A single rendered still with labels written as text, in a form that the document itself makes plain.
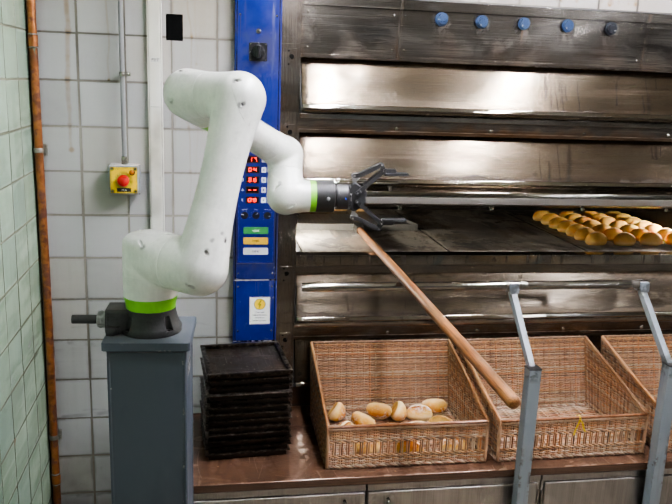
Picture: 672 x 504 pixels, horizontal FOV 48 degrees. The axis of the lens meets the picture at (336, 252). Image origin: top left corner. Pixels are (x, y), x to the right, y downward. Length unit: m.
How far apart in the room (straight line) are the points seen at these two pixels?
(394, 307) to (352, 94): 0.82
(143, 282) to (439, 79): 1.45
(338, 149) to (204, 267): 1.17
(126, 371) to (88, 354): 1.03
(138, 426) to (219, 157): 0.68
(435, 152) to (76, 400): 1.61
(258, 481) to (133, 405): 0.70
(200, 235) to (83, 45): 1.17
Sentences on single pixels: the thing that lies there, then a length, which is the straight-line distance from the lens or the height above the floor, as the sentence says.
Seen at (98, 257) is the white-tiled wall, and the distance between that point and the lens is 2.79.
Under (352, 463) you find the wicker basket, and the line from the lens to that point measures 2.55.
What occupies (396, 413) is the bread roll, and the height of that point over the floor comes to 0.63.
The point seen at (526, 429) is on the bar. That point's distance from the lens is 2.55.
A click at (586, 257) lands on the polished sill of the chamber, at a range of 3.13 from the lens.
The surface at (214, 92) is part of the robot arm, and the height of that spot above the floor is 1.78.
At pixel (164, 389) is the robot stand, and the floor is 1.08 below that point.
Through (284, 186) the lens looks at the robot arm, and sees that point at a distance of 2.12.
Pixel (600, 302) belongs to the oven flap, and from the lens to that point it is 3.20.
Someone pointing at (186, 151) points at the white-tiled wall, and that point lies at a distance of 2.70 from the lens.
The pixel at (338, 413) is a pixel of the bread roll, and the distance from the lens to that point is 2.79.
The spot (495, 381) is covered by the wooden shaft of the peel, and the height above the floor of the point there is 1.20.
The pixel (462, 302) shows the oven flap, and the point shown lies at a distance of 2.96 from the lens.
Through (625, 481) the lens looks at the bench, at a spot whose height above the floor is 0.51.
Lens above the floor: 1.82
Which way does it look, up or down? 13 degrees down
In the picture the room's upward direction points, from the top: 2 degrees clockwise
